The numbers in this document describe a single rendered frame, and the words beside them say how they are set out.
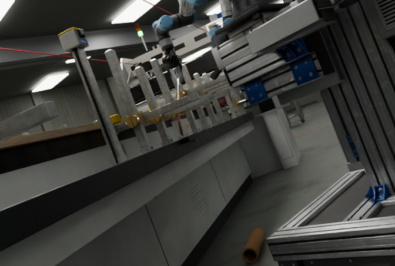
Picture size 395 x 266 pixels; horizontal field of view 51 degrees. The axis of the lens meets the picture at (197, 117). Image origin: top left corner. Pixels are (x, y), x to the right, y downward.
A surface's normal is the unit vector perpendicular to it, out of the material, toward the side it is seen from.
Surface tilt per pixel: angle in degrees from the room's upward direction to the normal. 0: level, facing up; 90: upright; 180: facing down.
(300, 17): 90
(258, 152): 90
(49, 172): 90
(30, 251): 90
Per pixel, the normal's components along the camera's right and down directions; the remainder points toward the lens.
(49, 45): 0.66, -0.28
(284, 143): -0.28, 0.07
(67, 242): 0.89, -0.36
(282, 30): -0.66, 0.23
